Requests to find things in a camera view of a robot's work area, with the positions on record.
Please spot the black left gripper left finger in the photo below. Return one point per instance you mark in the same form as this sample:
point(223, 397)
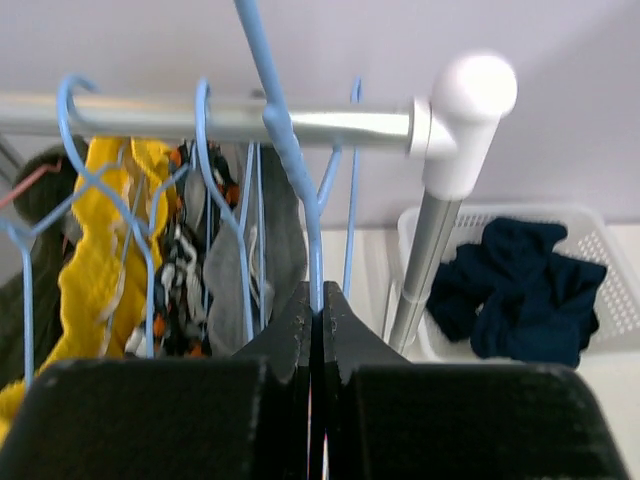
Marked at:
point(285, 343)

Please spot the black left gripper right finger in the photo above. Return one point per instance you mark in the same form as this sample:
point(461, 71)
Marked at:
point(348, 343)

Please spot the grey shorts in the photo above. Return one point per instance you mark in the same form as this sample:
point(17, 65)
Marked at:
point(275, 251)

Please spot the blue hanger of grey shorts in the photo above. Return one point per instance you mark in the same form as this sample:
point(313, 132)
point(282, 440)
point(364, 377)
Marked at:
point(252, 199)

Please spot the navy blue shorts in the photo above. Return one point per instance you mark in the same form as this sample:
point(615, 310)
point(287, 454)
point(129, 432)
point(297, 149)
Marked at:
point(510, 295)

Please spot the orange black patterned shorts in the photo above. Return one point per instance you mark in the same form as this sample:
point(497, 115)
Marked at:
point(180, 301)

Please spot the yellow shorts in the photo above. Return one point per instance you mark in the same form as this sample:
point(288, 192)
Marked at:
point(104, 286)

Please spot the blue hanger of yellow shorts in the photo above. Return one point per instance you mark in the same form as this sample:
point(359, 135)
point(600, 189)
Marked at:
point(77, 109)

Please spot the olive green shorts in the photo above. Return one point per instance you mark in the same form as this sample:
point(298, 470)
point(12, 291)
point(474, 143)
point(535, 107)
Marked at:
point(51, 250)

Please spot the pink hanger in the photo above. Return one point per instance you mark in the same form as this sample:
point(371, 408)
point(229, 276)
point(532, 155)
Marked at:
point(29, 180)

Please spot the metal clothes rack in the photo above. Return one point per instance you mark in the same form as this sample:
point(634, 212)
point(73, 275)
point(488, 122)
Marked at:
point(451, 132)

